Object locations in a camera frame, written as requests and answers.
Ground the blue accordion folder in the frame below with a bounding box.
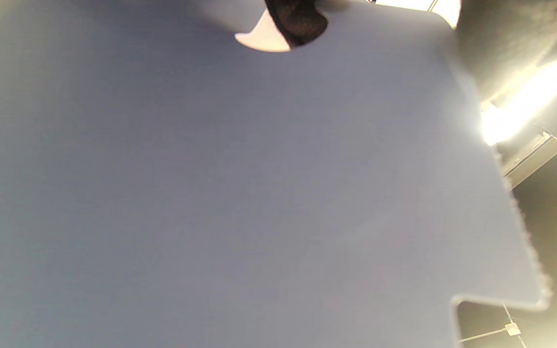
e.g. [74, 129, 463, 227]
[0, 0, 552, 348]

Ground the ceiling light strip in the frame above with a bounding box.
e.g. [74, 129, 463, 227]
[479, 58, 557, 146]

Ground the person's left hand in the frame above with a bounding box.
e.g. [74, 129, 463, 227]
[265, 0, 557, 97]

